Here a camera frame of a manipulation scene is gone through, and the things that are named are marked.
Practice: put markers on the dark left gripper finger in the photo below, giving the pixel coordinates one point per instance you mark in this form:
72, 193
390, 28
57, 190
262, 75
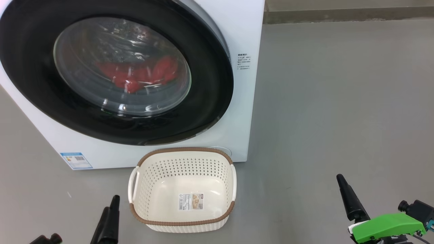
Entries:
98, 234
113, 227

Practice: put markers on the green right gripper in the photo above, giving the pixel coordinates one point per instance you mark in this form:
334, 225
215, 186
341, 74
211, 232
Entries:
386, 227

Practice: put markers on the red and white garment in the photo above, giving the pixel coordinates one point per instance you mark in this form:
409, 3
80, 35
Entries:
135, 76

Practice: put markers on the black washing machine door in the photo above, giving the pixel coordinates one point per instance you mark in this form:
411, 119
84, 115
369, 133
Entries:
30, 84

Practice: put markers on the cream laundry basket brown rim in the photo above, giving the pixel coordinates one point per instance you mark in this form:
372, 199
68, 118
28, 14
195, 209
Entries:
183, 183

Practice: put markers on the white front-load washing machine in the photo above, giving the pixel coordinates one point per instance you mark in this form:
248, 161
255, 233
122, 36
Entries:
230, 112

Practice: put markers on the blue white energy label sticker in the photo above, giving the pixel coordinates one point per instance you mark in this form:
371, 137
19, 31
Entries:
76, 161

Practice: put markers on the white product label sticker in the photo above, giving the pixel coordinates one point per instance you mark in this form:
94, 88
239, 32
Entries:
191, 201

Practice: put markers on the grey concrete kerb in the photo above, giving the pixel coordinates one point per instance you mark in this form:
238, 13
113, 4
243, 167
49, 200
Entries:
339, 15

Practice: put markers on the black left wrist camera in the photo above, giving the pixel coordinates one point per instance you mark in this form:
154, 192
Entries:
47, 239

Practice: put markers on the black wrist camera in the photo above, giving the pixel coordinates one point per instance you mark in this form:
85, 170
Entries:
47, 239
420, 210

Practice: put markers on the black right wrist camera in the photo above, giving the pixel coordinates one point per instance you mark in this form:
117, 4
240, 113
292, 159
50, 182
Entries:
420, 210

